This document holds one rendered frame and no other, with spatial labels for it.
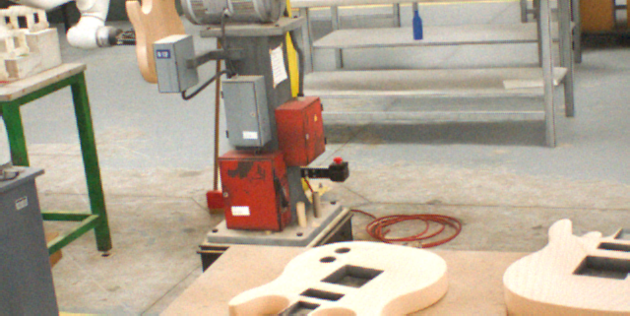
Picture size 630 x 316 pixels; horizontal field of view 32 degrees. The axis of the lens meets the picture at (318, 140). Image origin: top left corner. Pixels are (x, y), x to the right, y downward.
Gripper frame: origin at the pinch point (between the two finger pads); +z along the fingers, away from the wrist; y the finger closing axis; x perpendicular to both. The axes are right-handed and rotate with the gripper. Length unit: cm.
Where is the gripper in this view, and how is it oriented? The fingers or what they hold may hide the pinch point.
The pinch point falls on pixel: (155, 35)
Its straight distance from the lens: 465.9
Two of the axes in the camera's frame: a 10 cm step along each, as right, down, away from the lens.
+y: -3.4, 4.7, -8.2
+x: -1.6, -8.8, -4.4
